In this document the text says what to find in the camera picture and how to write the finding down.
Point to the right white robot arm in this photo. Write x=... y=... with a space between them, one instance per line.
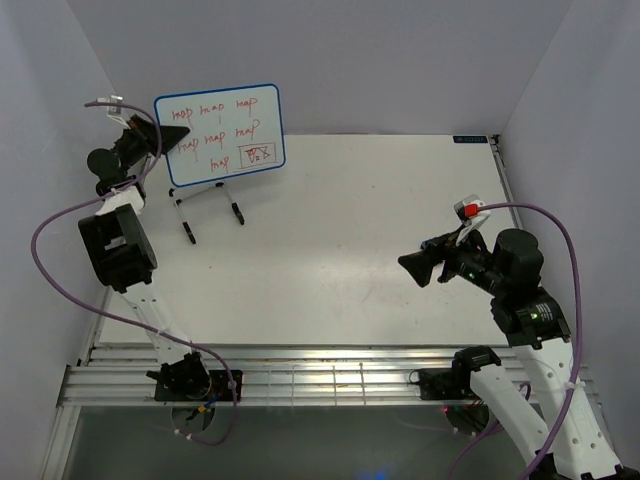
x=561 y=438

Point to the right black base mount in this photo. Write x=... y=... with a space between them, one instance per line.
x=435 y=384

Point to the blue label right corner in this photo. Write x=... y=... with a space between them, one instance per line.
x=470 y=139

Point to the blue-framed small whiteboard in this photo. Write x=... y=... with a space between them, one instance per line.
x=232 y=132

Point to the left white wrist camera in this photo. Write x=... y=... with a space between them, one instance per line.
x=114 y=110

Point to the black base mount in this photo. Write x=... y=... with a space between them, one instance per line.
x=219 y=389
x=435 y=384

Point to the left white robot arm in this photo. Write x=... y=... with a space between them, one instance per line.
x=124 y=260

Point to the wire whiteboard stand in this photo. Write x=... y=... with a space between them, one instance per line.
x=212 y=199

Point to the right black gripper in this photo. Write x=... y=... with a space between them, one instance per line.
x=442 y=246

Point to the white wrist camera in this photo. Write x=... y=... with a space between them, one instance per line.
x=470 y=213
x=114 y=110

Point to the aluminium rail frame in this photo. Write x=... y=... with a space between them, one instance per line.
x=115 y=375

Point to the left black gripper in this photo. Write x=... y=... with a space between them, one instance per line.
x=148 y=134

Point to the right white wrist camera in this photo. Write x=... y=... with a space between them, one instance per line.
x=470 y=213

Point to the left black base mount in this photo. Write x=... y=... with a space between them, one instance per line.
x=219 y=389

